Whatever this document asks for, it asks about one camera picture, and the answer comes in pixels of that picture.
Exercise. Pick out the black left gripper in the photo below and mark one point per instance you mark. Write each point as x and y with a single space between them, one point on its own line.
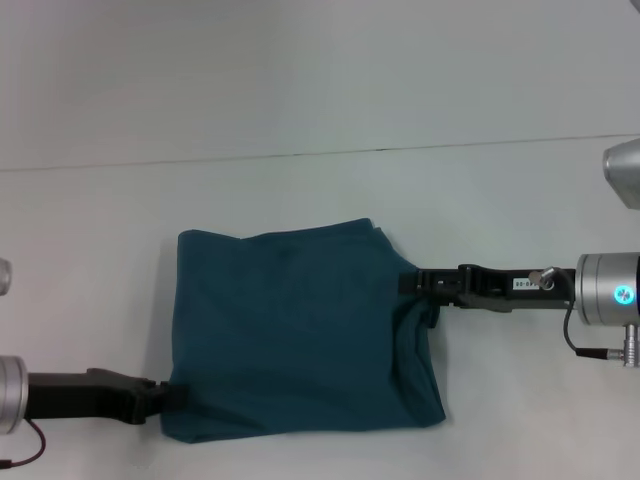
80 395

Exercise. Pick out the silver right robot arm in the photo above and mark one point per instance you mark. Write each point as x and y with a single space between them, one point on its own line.
605 290

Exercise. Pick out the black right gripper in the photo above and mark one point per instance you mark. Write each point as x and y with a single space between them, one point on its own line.
500 292

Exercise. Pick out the teal t-shirt with FREE print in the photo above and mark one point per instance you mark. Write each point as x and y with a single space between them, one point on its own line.
300 340

